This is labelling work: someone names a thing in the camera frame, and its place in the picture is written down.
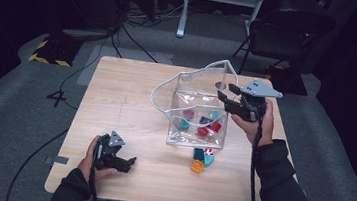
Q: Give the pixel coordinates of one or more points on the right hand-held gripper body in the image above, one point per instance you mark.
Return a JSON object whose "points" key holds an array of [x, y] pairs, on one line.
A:
{"points": [[251, 108]]}

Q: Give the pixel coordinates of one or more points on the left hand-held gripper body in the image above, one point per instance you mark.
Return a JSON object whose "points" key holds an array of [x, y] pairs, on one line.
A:
{"points": [[109, 153]]}

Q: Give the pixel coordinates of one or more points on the light teal toy block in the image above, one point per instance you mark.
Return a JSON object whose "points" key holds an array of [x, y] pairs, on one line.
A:
{"points": [[215, 114]]}

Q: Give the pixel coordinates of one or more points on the red toy block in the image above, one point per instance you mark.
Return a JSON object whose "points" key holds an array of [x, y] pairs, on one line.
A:
{"points": [[216, 127], [202, 131]]}

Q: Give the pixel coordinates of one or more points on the long dark blue toy block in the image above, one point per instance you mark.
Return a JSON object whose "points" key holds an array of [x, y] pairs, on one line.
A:
{"points": [[205, 120]]}

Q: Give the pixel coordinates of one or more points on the magenta toy block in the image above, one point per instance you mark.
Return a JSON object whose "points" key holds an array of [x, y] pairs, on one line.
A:
{"points": [[188, 113]]}

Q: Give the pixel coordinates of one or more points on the white red-dotted toy block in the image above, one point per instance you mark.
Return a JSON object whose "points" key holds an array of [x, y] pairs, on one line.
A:
{"points": [[208, 151]]}

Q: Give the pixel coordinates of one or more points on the clear plastic bag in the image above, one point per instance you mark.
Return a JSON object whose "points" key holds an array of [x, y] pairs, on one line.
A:
{"points": [[192, 140]]}

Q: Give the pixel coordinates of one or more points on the dark blue square toy block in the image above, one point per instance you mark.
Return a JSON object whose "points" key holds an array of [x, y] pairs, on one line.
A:
{"points": [[199, 154]]}

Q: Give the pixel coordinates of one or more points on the orange toy block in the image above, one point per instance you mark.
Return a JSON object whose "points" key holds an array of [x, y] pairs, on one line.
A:
{"points": [[197, 167]]}

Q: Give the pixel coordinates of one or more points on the person's left hand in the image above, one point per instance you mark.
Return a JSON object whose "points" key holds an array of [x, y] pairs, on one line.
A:
{"points": [[87, 163]]}

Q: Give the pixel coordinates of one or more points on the person's right hand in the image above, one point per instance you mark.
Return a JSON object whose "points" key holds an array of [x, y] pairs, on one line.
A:
{"points": [[262, 131]]}

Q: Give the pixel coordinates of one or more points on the dark round table grommet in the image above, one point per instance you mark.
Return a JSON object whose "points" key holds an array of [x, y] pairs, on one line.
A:
{"points": [[220, 85]]}

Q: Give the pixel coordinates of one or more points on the grey tape strip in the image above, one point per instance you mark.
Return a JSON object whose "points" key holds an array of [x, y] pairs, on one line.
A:
{"points": [[59, 160]]}

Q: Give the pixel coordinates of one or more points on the black chair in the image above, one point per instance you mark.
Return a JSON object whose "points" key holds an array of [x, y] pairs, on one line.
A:
{"points": [[283, 37]]}

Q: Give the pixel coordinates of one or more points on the black yellow striped stand base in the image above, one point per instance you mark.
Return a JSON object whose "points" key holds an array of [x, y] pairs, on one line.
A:
{"points": [[56, 50]]}

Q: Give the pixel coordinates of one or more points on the grey stand foot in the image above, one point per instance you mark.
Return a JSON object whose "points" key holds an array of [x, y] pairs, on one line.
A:
{"points": [[84, 33]]}

